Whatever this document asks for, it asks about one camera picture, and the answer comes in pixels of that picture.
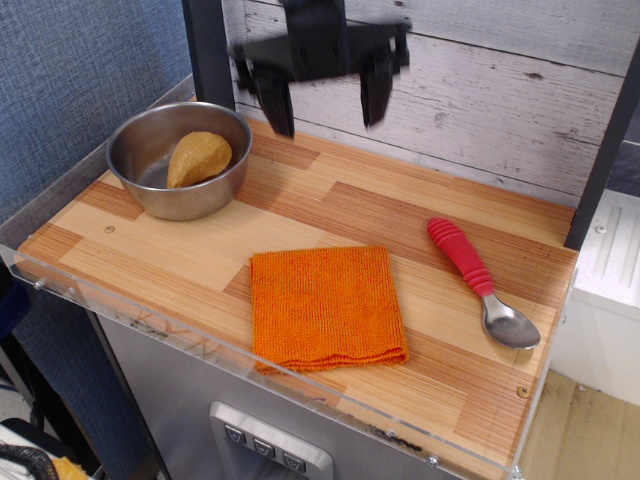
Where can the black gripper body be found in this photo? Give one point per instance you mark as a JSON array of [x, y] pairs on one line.
[[321, 44]]

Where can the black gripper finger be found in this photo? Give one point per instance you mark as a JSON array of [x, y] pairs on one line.
[[375, 95], [273, 95]]

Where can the orange cloth napkin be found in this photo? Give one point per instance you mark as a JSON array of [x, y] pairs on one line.
[[325, 308]]

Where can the tan pear shaped toy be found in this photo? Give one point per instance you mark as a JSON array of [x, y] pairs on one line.
[[197, 157]]

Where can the stainless steel bowl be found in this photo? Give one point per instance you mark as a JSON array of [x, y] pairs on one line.
[[138, 154]]

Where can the stainless steel cabinet front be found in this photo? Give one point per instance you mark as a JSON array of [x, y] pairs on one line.
[[174, 390]]

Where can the clear acrylic edge guard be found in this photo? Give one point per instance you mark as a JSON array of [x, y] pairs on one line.
[[459, 407]]

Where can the white ridged appliance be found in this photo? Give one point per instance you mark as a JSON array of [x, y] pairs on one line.
[[597, 342]]

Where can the silver button control panel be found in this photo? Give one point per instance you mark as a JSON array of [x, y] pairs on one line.
[[253, 449]]

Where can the black vertical frame post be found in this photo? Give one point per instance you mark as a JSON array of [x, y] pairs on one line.
[[206, 35]]

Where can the red handled metal spoon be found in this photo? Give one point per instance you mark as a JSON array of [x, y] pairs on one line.
[[505, 325]]

